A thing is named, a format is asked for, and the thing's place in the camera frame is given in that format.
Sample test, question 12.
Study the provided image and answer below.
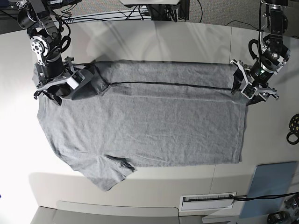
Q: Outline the blue grey board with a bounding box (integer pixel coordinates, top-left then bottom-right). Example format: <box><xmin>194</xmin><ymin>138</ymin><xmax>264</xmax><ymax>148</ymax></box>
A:
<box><xmin>239</xmin><ymin>161</ymin><xmax>297</xmax><ymax>219</ymax></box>

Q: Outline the white cable grommet slot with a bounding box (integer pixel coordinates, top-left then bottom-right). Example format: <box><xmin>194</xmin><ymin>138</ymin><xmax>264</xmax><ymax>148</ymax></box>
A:
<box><xmin>178</xmin><ymin>192</ymin><xmax>237</xmax><ymax>212</ymax></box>

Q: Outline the black camera stand base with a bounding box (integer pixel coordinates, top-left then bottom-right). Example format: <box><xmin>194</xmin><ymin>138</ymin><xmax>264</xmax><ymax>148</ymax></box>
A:
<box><xmin>119</xmin><ymin>0</ymin><xmax>190</xmax><ymax>23</ymax></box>

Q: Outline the grey T-shirt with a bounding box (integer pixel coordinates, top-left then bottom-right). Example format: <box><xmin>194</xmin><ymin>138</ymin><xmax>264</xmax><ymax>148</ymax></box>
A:
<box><xmin>37</xmin><ymin>62</ymin><xmax>246</xmax><ymax>191</ymax></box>

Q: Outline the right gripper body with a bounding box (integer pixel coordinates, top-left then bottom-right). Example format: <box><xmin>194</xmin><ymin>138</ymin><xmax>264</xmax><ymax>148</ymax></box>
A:
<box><xmin>34</xmin><ymin>57</ymin><xmax>85</xmax><ymax>91</ymax></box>

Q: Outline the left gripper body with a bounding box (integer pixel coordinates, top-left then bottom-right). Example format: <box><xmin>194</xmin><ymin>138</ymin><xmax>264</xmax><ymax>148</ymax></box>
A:
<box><xmin>230</xmin><ymin>58</ymin><xmax>278</xmax><ymax>99</ymax></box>

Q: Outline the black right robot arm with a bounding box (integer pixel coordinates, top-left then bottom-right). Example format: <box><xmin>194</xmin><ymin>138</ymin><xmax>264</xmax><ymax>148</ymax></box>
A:
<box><xmin>16</xmin><ymin>0</ymin><xmax>92</xmax><ymax>105</ymax></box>

